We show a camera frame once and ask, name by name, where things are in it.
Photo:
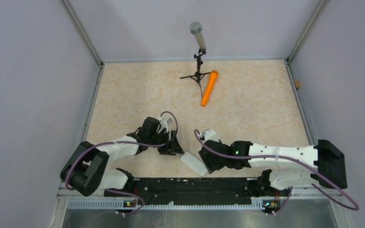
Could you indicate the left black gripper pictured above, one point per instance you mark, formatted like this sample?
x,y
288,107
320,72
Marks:
x,y
172,147

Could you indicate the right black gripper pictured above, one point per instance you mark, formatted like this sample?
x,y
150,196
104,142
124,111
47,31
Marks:
x,y
211,166

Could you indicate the white remote control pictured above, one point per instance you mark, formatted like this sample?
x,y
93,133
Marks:
x,y
194,163

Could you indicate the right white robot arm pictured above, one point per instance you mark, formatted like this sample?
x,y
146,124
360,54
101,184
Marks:
x,y
322,163

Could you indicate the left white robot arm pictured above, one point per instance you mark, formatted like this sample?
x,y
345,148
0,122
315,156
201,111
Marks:
x,y
85,171

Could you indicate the black tripod mic stand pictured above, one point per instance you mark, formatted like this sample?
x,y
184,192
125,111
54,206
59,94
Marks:
x,y
198,75

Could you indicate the orange microphone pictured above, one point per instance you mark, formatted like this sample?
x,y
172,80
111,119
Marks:
x,y
212,79

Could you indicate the grey microphone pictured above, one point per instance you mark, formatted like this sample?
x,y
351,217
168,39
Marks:
x,y
196,30

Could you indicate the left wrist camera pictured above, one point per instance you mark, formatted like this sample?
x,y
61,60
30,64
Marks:
x,y
165,123

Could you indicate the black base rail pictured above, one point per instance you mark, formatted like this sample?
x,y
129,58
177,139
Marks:
x,y
195,191

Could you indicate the white cable duct strip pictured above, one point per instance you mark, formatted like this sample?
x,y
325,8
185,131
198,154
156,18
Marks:
x,y
115,204

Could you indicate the small tan wall knob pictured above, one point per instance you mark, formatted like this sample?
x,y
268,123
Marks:
x,y
297,84

